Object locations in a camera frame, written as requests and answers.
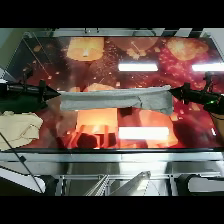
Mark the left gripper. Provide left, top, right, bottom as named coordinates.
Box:
left=31, top=79, right=47, bottom=103

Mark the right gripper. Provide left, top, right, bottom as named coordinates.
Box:
left=181, top=82, right=202, bottom=102

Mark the grey T-shirt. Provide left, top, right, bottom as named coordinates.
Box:
left=59, top=84, right=175, bottom=116

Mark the beige garment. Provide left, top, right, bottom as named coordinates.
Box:
left=0, top=111, right=44, bottom=151

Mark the black cable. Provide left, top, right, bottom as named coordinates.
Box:
left=0, top=132, right=45, bottom=195

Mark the silver frame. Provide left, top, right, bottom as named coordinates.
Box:
left=0, top=27, right=224, bottom=197

